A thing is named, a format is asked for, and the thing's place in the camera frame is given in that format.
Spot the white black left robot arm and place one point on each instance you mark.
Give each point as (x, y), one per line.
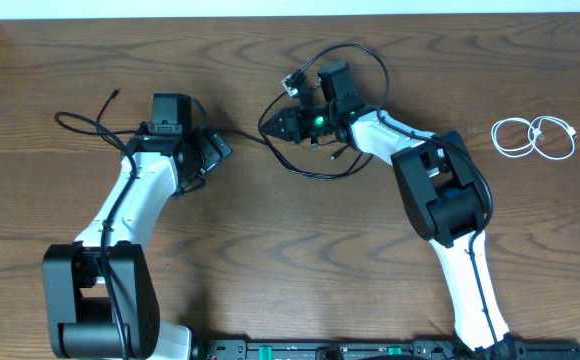
(100, 299)

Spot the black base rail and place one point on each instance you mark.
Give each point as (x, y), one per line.
(426, 348)

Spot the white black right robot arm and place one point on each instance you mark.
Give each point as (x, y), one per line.
(445, 196)

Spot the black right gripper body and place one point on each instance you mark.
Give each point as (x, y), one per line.
(316, 120)

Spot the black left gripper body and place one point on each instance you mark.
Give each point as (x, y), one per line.
(206, 154)

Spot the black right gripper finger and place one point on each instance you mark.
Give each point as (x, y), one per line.
(286, 118)
(286, 133)

